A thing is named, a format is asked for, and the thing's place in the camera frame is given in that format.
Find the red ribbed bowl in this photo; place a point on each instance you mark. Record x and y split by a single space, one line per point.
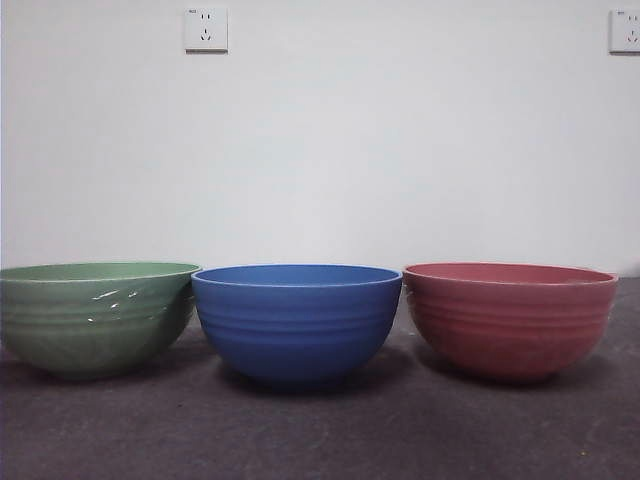
510 330

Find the green ribbed bowl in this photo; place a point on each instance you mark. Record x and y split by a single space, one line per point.
90 325

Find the blue ribbed bowl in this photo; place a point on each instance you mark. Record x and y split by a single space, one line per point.
297 335

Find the white wall socket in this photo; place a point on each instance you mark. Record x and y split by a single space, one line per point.
625 31
206 30

